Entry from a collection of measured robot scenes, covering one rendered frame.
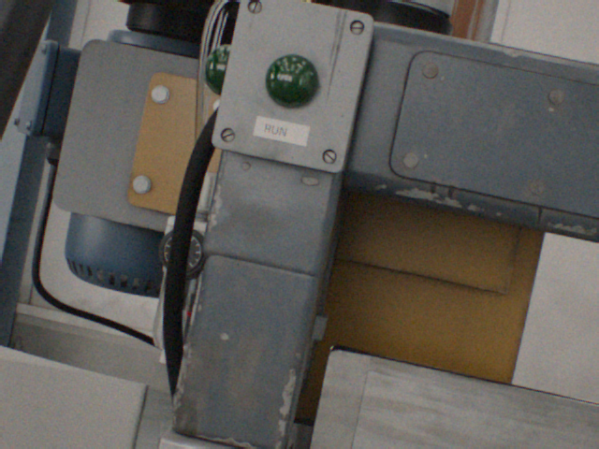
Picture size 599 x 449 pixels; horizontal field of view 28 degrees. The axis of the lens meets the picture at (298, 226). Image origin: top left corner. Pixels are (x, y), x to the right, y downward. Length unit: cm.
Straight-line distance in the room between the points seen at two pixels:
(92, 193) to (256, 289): 44
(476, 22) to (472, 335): 35
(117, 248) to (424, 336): 32
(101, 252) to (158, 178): 10
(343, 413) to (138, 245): 35
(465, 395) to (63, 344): 527
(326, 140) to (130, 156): 48
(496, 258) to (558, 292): 501
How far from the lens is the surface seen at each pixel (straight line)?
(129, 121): 114
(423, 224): 97
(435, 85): 73
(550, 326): 599
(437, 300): 102
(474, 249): 97
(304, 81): 66
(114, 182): 114
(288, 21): 68
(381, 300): 102
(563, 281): 598
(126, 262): 117
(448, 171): 73
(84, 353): 609
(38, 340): 614
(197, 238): 93
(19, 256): 611
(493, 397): 90
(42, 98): 116
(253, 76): 68
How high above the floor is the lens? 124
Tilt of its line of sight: 3 degrees down
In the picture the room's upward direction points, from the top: 12 degrees clockwise
